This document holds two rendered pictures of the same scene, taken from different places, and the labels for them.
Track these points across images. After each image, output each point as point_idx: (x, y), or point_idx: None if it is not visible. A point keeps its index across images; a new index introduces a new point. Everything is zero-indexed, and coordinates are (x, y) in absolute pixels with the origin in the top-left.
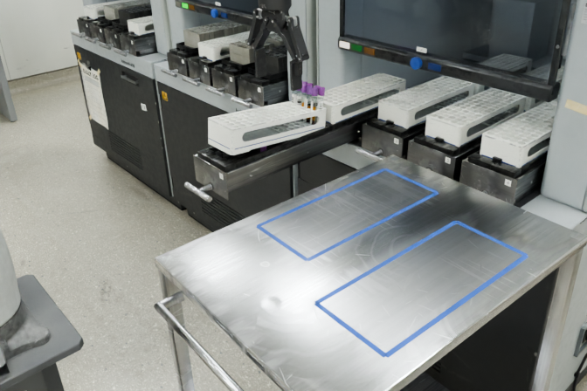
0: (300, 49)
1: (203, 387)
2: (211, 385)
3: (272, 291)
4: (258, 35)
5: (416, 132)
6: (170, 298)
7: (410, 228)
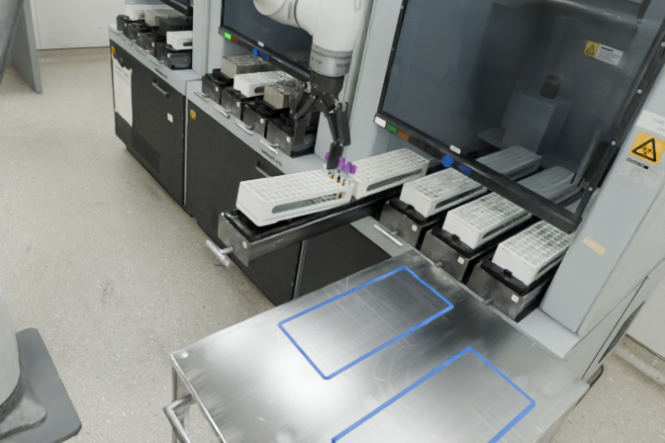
0: (343, 134)
1: (190, 408)
2: (198, 407)
3: (289, 417)
4: (303, 108)
5: (433, 221)
6: (181, 402)
7: (427, 349)
